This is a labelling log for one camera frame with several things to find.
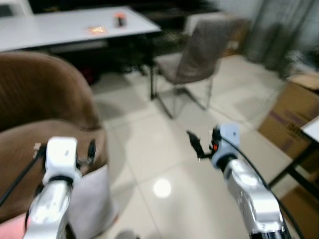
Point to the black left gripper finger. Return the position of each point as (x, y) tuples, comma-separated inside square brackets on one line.
[(91, 151), (39, 149)]

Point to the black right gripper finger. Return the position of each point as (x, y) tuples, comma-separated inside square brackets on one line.
[(204, 152), (192, 138)]

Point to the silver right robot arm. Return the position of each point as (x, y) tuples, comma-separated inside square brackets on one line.
[(254, 199)]

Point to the grey pillow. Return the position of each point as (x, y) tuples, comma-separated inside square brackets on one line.
[(94, 204)]

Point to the brown fabric sofa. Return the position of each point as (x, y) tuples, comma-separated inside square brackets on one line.
[(35, 94)]

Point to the small white table black legs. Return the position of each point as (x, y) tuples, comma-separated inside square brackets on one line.
[(313, 130)]

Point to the printed cardboard box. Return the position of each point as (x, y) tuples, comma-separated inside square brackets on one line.
[(291, 117)]

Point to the plain cardboard box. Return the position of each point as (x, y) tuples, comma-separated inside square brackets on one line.
[(304, 209)]

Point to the brown chair metal legs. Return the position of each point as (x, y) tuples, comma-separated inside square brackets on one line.
[(199, 55)]

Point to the flat orange item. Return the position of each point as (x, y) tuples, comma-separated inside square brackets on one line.
[(97, 30)]

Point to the large white table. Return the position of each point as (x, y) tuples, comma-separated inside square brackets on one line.
[(55, 27)]

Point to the grey curtain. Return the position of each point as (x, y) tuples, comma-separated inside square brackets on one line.
[(279, 30)]

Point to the dark can red top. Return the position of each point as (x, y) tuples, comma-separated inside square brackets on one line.
[(120, 20)]

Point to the white chair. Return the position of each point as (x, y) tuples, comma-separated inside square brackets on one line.
[(15, 7)]

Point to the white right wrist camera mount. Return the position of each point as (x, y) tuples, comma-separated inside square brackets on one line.
[(227, 144)]

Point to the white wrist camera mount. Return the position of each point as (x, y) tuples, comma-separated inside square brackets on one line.
[(227, 144), (61, 157)]

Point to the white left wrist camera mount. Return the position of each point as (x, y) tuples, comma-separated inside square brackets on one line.
[(61, 157)]

